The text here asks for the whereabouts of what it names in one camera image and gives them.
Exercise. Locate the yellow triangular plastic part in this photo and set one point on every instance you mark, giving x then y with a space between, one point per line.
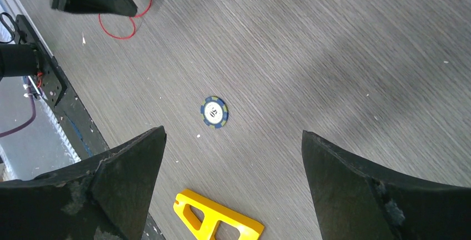
202 217

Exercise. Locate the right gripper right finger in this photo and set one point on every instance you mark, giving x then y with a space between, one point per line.
355 198

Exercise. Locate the poker chip centre right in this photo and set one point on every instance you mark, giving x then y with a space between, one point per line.
214 112

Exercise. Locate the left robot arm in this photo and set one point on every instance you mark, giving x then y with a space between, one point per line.
20 57

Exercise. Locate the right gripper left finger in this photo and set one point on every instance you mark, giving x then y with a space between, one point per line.
106 196

